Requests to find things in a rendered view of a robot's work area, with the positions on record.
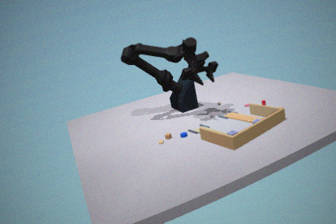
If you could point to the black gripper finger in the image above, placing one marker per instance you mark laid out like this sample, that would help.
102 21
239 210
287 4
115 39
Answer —
194 77
210 73

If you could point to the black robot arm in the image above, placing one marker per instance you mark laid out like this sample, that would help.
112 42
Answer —
186 50

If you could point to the tan u-shaped wall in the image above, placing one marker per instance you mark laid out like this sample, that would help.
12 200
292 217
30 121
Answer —
242 124

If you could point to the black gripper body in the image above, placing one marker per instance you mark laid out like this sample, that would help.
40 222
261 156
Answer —
199 67

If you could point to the brown cube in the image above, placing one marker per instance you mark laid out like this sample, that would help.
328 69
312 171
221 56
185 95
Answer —
168 136

